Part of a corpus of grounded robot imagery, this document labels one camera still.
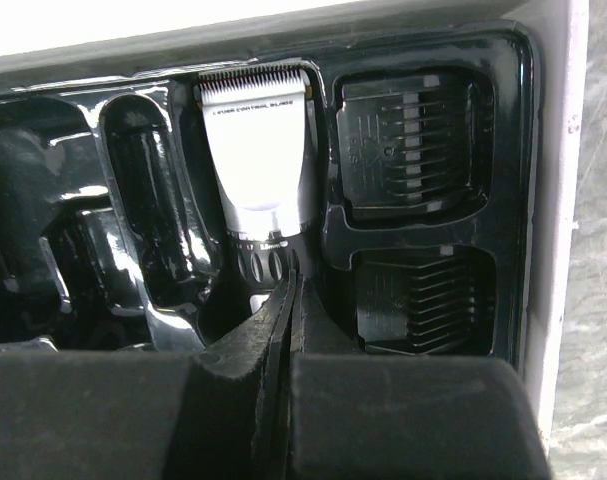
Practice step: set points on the lower black comb guard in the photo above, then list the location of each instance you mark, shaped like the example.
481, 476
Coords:
426, 301

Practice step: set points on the silver black hair clipper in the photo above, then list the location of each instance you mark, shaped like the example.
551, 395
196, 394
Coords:
264, 156

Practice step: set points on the black plastic insert tray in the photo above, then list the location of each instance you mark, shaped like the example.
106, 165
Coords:
160, 199

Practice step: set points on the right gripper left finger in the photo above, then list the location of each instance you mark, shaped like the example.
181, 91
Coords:
230, 401

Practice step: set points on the upper black comb guard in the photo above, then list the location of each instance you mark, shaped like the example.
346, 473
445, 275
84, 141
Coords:
414, 145

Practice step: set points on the black comb guard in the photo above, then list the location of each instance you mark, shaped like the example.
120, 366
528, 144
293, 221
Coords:
414, 145
426, 301

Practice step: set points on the white cardboard clipper box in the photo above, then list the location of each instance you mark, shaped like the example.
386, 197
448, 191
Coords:
44, 42

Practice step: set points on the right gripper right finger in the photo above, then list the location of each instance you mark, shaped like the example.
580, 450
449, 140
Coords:
313, 333

